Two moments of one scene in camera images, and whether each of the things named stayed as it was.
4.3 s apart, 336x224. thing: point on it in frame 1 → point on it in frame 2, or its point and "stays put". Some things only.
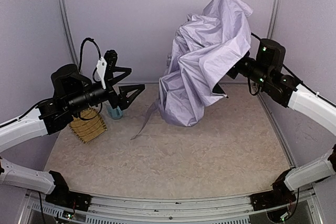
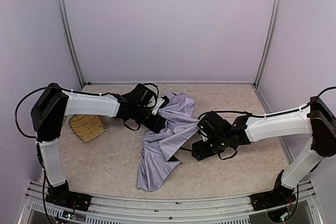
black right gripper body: [235, 69] → [197, 150]
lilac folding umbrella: [206, 45] → [157, 147]
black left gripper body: [113, 85] → [159, 124]
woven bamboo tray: [88, 126] stays put
